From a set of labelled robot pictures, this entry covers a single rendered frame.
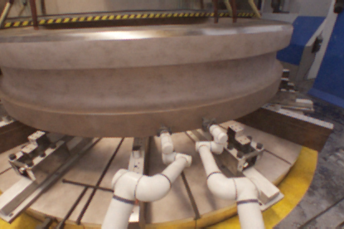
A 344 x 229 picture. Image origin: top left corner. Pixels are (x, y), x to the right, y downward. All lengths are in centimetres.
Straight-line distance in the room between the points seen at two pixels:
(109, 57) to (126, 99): 43
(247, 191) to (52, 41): 165
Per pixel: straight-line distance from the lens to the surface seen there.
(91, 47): 151
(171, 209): 187
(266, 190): 198
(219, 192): 109
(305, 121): 282
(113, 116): 166
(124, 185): 97
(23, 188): 232
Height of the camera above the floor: 190
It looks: 30 degrees down
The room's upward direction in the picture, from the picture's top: 1 degrees counter-clockwise
